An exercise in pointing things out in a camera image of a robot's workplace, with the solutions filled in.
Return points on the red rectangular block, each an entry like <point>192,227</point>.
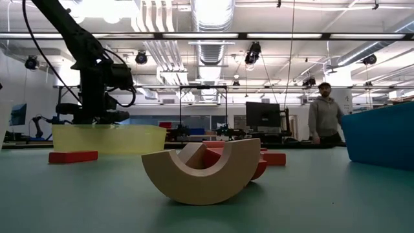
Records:
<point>85,156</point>
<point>61,157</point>

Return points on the natural wood rectangular block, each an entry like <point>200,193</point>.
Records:
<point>194,155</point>

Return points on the orange rectangular block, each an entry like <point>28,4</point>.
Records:
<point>213,144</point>
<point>274,159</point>

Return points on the red arch block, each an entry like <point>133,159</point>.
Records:
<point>211,158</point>

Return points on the natural wood arch block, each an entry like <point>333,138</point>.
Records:
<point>194,187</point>

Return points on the small background robot arm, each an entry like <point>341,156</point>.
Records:
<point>39,124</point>

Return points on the translucent yellow plastic bin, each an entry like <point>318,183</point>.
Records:
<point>110,139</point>

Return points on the black hanging ceiling device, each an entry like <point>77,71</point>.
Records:
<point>141,57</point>
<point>253,51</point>
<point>309,81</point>
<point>369,59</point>
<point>31,62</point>

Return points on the blue lit screen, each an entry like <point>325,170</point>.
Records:
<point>18,114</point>

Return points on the red background box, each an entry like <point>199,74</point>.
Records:
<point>165,125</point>

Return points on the green table mat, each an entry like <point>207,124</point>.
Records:
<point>97,200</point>

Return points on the blue background box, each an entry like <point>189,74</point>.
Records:
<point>197,131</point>

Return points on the overhead light bar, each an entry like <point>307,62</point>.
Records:
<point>194,35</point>

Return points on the black computer monitor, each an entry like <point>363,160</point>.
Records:
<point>262,115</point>

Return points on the person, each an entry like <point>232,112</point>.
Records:
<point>323,119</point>

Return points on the white pillar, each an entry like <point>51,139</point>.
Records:
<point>347,100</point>

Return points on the silver ceiling pipe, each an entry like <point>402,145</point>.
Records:
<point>372,48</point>

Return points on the blue plastic bin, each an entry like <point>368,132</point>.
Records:
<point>381,136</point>

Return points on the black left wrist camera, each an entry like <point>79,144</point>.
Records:
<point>121,77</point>

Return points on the black background station frame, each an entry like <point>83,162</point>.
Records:
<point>203,87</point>

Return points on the silver ventilation duct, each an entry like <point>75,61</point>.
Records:
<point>211,19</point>

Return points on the black aluminium table frame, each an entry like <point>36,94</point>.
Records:
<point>291,146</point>

